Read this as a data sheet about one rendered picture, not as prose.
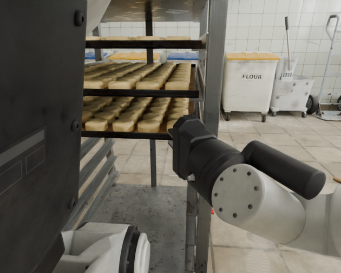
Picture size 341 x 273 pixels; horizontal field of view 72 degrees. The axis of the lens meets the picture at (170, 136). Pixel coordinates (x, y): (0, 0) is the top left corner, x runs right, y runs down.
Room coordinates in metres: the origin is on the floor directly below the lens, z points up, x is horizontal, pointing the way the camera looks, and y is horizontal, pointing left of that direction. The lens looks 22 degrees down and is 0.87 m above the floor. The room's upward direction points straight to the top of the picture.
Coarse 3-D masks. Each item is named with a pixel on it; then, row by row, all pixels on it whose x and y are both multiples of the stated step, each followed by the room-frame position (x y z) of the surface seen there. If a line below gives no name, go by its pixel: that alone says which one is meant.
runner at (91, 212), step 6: (114, 168) 1.10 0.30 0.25; (114, 174) 1.07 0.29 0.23; (108, 180) 1.00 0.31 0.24; (114, 180) 1.01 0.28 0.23; (102, 186) 0.92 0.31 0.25; (108, 186) 0.96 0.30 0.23; (102, 192) 0.91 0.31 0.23; (96, 198) 0.84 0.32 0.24; (102, 198) 0.86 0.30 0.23; (90, 204) 0.79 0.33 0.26; (96, 204) 0.82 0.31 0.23; (90, 210) 0.78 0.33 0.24; (96, 210) 0.79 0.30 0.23; (84, 216) 0.73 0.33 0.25; (90, 216) 0.75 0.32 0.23; (84, 222) 0.72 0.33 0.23
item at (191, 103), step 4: (172, 100) 0.81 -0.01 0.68; (192, 104) 0.75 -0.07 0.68; (168, 108) 0.70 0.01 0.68; (188, 108) 0.70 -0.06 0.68; (192, 108) 0.70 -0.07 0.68; (124, 112) 0.66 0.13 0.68; (144, 112) 0.66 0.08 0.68; (168, 112) 0.66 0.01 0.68; (188, 112) 0.66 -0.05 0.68; (192, 112) 0.66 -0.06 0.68; (92, 116) 0.62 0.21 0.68; (164, 116) 0.62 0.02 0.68; (140, 120) 0.58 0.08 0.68; (164, 120) 0.58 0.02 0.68; (84, 124) 0.55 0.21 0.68; (108, 124) 0.55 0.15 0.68; (112, 124) 0.55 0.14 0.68; (136, 124) 0.55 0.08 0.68; (164, 124) 0.55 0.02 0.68; (84, 128) 0.52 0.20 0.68; (108, 128) 0.52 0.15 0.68; (112, 128) 0.52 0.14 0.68; (136, 128) 0.52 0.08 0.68; (160, 128) 0.52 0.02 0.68; (164, 128) 0.52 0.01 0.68; (160, 132) 0.50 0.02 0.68; (164, 132) 0.50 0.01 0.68
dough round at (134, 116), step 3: (120, 114) 0.57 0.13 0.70; (123, 114) 0.57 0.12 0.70; (126, 114) 0.57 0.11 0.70; (129, 114) 0.57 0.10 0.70; (132, 114) 0.57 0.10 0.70; (135, 114) 0.57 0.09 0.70; (120, 117) 0.55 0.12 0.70; (123, 117) 0.55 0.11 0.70; (126, 117) 0.55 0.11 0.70; (129, 117) 0.55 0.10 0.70; (132, 117) 0.55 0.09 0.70; (135, 117) 0.55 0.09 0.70; (138, 117) 0.57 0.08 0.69; (135, 120) 0.55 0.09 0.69; (138, 120) 0.57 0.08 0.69
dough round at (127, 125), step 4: (116, 120) 0.52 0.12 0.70; (120, 120) 0.52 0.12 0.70; (124, 120) 0.52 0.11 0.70; (128, 120) 0.52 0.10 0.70; (132, 120) 0.52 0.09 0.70; (116, 124) 0.49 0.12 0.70; (120, 124) 0.49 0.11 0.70; (124, 124) 0.49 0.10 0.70; (128, 124) 0.50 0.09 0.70; (132, 124) 0.50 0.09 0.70; (116, 128) 0.49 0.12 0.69; (120, 128) 0.49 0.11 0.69; (124, 128) 0.49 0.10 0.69; (128, 128) 0.49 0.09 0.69; (132, 128) 0.50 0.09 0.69
